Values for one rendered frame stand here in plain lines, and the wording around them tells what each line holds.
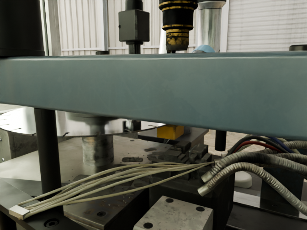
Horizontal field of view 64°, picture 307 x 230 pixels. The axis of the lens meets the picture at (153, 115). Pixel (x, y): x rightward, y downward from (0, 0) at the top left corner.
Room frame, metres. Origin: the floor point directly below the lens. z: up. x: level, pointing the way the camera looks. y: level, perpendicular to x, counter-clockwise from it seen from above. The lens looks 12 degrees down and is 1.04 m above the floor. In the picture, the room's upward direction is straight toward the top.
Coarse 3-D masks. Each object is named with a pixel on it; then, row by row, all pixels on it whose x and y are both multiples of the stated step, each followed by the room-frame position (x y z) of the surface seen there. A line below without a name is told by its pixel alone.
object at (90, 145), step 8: (96, 136) 0.44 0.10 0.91; (104, 136) 0.44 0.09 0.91; (112, 136) 0.46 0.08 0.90; (88, 144) 0.44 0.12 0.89; (96, 144) 0.44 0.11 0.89; (104, 144) 0.44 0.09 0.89; (112, 144) 0.46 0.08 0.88; (88, 152) 0.44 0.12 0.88; (96, 152) 0.44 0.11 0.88; (104, 152) 0.44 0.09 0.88; (112, 152) 0.46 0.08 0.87; (88, 160) 0.44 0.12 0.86; (96, 160) 0.44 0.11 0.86; (104, 160) 0.44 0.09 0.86; (112, 160) 0.46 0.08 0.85
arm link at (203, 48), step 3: (201, 45) 0.83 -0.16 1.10; (204, 45) 0.82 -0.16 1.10; (207, 45) 0.82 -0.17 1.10; (198, 48) 0.81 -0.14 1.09; (201, 48) 0.81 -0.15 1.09; (204, 48) 0.81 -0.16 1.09; (207, 48) 0.81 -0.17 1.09; (210, 48) 0.81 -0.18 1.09; (192, 51) 0.82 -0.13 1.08; (195, 51) 0.80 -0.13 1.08; (198, 51) 0.80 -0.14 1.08; (201, 51) 0.79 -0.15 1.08; (204, 51) 0.79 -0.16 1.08; (207, 51) 0.80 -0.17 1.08; (210, 51) 0.80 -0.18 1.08; (213, 51) 0.81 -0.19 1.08
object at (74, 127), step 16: (16, 112) 0.46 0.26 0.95; (32, 112) 0.46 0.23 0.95; (64, 112) 0.46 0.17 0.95; (0, 128) 0.34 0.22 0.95; (16, 128) 0.34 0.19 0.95; (32, 128) 0.34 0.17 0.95; (64, 128) 0.34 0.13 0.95; (80, 128) 0.34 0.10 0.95; (96, 128) 0.34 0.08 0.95; (112, 128) 0.34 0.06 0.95; (128, 128) 0.34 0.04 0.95; (144, 128) 0.34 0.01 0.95
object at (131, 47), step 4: (132, 44) 0.45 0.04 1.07; (136, 44) 0.45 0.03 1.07; (128, 48) 0.45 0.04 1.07; (132, 48) 0.45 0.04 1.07; (136, 48) 0.45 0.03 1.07; (140, 48) 0.45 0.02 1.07; (128, 52) 0.45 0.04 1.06; (132, 52) 0.45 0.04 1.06; (136, 52) 0.45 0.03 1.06; (140, 52) 0.45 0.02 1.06
